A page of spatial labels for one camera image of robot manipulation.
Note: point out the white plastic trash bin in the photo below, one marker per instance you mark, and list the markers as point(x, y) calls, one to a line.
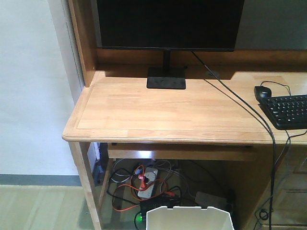
point(188, 218)

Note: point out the wooden desk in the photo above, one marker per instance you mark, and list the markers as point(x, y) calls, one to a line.
point(203, 122)

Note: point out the white power strip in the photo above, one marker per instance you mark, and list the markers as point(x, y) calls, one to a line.
point(150, 176)

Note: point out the black box green light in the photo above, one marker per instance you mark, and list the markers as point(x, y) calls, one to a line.
point(158, 201)

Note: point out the black computer monitor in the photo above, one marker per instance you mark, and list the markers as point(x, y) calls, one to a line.
point(167, 25)

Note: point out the grey power adapter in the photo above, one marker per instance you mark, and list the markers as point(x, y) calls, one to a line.
point(207, 200)

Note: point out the black computer mouse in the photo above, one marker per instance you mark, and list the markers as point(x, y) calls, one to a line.
point(262, 92)

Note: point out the black keyboard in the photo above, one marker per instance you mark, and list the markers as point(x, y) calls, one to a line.
point(286, 112)

